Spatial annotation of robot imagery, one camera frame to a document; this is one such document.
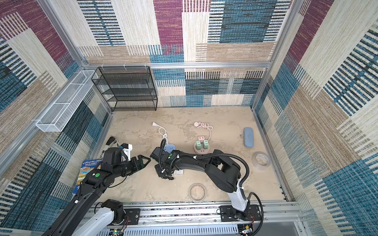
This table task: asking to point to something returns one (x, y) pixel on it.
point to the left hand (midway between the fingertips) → (146, 160)
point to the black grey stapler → (110, 143)
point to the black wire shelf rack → (127, 88)
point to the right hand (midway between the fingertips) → (162, 172)
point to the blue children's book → (87, 165)
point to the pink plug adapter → (201, 138)
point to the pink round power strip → (202, 150)
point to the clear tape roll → (197, 192)
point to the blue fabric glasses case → (248, 137)
